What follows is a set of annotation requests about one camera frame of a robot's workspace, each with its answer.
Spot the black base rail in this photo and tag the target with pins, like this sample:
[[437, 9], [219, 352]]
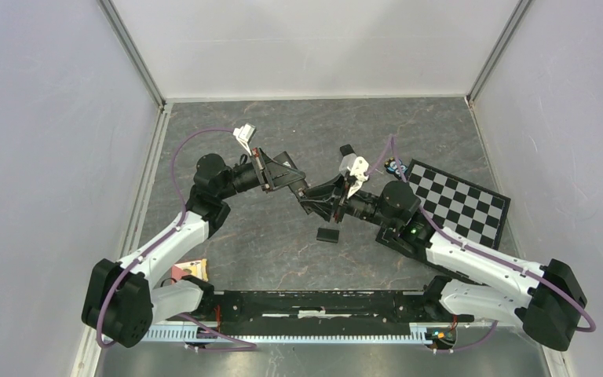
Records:
[[306, 313]]

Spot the black remote back up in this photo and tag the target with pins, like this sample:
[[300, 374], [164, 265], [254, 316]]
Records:
[[346, 150]]

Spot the blue owl figure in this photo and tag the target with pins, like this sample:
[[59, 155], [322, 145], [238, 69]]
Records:
[[395, 167]]

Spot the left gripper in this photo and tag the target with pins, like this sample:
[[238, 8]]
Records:
[[283, 176]]

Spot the white cable duct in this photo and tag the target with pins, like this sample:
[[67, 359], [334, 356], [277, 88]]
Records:
[[184, 332]]

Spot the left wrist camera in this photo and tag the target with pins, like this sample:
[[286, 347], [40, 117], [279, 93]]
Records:
[[244, 135]]

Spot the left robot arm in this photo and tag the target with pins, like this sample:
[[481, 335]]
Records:
[[123, 299]]

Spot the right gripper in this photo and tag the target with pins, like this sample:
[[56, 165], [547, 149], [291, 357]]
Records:
[[323, 203]]

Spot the black white chessboard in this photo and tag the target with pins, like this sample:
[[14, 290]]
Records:
[[472, 211]]

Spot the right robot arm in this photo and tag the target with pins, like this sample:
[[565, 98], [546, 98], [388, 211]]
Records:
[[545, 300]]

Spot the black remote with buttons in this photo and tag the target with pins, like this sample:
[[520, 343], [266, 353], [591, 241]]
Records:
[[298, 188]]

